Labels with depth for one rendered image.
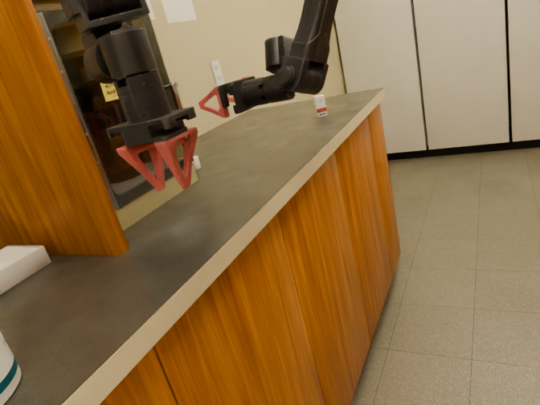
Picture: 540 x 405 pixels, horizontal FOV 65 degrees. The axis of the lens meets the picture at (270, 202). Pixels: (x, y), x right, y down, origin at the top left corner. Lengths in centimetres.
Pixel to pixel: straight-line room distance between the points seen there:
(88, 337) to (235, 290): 31
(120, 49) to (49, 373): 40
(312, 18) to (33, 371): 71
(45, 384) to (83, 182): 36
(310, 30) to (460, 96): 297
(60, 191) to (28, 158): 9
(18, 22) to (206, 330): 58
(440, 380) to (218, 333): 110
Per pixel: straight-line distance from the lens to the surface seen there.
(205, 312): 76
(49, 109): 82
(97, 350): 61
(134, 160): 58
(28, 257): 94
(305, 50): 84
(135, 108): 55
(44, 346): 68
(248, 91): 94
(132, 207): 100
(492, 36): 369
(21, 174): 95
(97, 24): 55
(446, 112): 379
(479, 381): 176
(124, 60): 55
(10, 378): 61
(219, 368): 82
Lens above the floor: 125
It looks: 20 degrees down
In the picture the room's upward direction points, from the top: 14 degrees counter-clockwise
